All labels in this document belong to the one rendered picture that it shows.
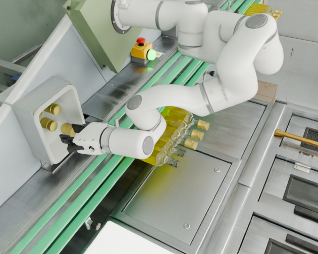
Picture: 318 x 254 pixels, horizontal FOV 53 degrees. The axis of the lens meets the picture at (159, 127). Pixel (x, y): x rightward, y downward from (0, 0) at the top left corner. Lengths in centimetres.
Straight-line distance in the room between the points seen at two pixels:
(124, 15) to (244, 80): 55
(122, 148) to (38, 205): 37
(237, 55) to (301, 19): 644
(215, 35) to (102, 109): 49
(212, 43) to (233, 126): 67
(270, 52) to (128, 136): 41
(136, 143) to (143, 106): 10
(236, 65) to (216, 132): 81
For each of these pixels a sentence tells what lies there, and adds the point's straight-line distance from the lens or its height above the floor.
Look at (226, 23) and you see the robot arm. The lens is 97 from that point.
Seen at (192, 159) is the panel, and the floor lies 113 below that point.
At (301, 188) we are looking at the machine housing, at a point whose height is 156.
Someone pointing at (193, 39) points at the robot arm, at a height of 111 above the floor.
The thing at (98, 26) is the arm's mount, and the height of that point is 82.
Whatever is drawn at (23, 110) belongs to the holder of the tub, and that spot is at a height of 80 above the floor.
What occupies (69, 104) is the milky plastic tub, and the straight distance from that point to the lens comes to 110.
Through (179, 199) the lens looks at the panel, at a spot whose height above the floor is 118.
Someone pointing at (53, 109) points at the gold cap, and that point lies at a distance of 104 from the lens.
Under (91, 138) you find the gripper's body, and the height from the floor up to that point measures 100.
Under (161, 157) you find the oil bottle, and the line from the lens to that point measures 117.
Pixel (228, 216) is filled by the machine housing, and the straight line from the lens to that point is 122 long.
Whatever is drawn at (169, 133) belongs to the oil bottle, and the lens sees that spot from 125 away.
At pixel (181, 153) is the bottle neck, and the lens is 120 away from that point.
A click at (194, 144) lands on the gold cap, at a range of 123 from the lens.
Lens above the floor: 149
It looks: 23 degrees down
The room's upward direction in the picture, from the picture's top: 109 degrees clockwise
